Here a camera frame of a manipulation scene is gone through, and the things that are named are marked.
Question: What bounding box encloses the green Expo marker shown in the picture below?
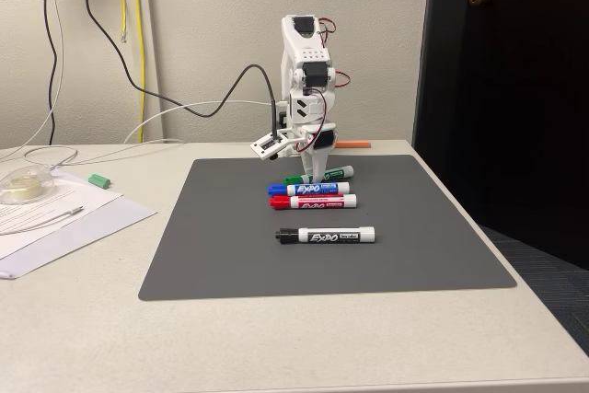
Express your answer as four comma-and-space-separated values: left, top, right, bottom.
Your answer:
282, 165, 355, 186

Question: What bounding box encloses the blue Expo marker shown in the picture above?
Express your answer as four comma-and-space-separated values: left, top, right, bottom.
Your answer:
266, 181, 352, 198

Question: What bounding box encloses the red Expo marker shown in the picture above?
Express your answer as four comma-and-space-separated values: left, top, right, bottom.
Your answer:
268, 193, 358, 212

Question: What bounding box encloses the black Expo marker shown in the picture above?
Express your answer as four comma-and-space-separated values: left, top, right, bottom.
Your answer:
275, 225, 376, 247

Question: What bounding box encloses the grey rectangular mat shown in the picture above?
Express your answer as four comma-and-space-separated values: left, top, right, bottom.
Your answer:
137, 154, 518, 302

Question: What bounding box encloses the dark wooden door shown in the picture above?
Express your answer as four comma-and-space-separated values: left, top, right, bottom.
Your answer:
410, 0, 589, 271

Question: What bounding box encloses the blank white paper sheet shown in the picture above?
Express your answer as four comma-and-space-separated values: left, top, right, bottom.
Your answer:
0, 194, 158, 281

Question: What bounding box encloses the small green cap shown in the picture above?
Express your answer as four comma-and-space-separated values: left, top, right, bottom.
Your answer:
87, 172, 112, 191

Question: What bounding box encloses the printed white paper sheet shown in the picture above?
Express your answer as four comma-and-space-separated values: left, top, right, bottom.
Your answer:
0, 167, 125, 240

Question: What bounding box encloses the clear tape dispenser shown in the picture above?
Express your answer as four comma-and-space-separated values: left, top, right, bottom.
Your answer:
0, 164, 55, 206

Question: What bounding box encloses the white gripper camera module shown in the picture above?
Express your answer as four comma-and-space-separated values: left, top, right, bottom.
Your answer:
249, 130, 296, 163

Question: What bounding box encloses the long white cable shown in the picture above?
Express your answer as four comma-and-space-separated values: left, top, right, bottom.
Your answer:
0, 98, 289, 169

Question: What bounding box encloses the thick yellow cable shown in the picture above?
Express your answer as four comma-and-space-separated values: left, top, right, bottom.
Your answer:
133, 0, 147, 144

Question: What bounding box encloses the black camera cable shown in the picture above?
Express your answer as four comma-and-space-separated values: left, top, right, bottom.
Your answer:
78, 0, 283, 145

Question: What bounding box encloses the thin white plug cable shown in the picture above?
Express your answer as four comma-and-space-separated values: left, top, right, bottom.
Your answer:
0, 204, 86, 237

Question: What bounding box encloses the thin black hanging cable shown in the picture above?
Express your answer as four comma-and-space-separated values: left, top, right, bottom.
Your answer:
39, 0, 57, 146

